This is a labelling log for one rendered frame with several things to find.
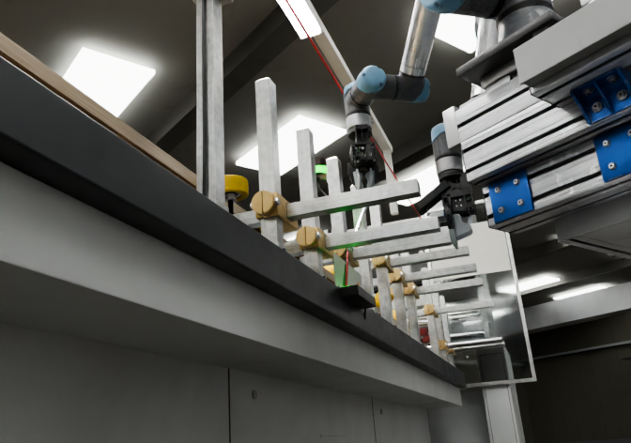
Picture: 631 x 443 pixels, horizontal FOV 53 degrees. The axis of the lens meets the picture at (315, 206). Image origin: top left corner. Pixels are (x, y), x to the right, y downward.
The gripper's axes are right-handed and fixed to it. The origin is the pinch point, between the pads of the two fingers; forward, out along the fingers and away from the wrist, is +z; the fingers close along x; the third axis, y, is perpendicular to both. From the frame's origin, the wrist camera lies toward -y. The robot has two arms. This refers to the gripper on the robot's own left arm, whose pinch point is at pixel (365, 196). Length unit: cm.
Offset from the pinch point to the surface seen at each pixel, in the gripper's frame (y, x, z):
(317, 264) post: 25.6, -16.0, 26.7
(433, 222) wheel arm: 31.1, 11.3, 20.1
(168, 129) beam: -367, -137, -229
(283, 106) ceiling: -362, -26, -244
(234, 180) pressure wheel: 43, -33, 12
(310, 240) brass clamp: 28.0, -17.5, 21.6
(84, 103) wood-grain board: 79, -54, 13
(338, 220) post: 1.7, -8.6, 7.4
